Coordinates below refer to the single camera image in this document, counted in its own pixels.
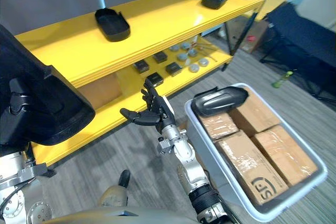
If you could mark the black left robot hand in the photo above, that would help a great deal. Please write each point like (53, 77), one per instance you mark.
(29, 113)

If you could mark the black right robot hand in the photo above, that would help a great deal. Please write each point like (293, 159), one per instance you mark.
(151, 117)

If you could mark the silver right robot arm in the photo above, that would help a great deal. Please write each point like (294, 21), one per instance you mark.
(189, 161)

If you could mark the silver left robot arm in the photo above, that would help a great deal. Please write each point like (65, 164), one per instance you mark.
(15, 179)

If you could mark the yellow shelf board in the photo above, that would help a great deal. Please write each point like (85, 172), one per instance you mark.
(157, 32)
(123, 108)

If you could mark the small black box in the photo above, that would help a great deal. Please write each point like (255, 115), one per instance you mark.
(173, 69)
(160, 57)
(141, 66)
(155, 78)

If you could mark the white plastic bin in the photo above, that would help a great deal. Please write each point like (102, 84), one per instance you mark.
(199, 140)

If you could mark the brown cardboard box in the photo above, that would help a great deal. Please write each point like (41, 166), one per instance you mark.
(101, 91)

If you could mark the round silver tin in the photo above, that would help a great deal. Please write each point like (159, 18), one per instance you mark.
(194, 68)
(186, 46)
(182, 57)
(204, 62)
(174, 48)
(193, 52)

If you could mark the wrapped cardboard box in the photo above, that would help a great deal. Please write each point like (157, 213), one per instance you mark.
(286, 153)
(218, 127)

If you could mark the robot leg with dark foot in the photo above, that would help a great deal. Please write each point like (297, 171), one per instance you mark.
(115, 192)

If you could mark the small white bottle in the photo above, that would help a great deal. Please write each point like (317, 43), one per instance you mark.
(194, 41)

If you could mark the thin wooden sticks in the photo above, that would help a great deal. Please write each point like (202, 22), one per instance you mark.
(207, 48)

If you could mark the grey robot torso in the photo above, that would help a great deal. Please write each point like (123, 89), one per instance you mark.
(126, 214)

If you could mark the plain cardboard box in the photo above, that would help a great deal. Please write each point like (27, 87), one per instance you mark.
(256, 115)

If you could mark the cardboard box with black logo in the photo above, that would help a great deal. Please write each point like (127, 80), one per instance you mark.
(249, 163)

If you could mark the small red object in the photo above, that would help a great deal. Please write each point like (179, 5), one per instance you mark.
(251, 38)

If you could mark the open cardboard box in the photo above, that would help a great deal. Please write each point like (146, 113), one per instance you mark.
(252, 31)

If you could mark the green bottle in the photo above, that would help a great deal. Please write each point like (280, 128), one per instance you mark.
(282, 79)

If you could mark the black shelf frame post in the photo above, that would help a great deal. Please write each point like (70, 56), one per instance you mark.
(249, 19)

